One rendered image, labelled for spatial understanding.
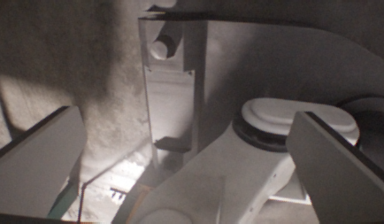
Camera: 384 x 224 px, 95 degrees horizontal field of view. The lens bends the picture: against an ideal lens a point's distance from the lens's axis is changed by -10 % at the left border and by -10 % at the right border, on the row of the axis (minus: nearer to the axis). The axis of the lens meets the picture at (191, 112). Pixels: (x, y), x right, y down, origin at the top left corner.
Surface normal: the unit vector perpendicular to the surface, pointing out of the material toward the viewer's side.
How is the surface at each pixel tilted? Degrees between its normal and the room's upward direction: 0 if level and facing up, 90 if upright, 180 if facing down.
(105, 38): 0
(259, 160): 90
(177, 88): 0
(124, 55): 0
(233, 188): 90
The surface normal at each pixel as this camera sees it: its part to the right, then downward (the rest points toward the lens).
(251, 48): -0.21, 0.51
